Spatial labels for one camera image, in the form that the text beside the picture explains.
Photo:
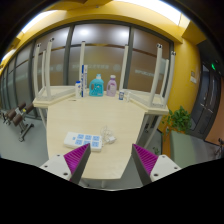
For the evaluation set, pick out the blue detergent bottle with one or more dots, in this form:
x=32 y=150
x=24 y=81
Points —
x=96 y=88

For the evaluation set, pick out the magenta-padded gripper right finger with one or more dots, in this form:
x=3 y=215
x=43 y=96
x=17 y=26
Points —
x=165 y=166

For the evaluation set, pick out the small blue and white box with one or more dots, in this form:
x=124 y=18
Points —
x=121 y=95

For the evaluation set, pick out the small white bottle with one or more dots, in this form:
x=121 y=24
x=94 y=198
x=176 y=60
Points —
x=78 y=90

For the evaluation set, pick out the purple detergent bottle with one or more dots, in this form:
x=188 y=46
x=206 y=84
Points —
x=111 y=88

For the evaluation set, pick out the upturned white-legged table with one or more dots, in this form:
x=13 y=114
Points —
x=53 y=96
x=146 y=103

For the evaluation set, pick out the white power strip blue sockets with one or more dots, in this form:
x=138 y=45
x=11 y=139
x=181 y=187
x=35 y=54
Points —
x=70 y=140

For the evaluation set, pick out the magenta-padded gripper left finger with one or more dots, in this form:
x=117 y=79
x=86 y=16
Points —
x=55 y=165

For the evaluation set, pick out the potted green plant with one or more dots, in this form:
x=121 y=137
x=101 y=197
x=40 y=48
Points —
x=180 y=121

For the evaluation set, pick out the slim white bottle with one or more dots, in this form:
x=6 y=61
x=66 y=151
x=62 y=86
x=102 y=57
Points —
x=127 y=96

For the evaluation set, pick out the dark door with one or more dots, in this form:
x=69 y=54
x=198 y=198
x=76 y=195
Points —
x=206 y=103

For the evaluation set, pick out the tall white and blue box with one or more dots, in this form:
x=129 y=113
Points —
x=84 y=80

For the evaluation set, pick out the white charger block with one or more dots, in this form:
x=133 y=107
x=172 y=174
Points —
x=111 y=139

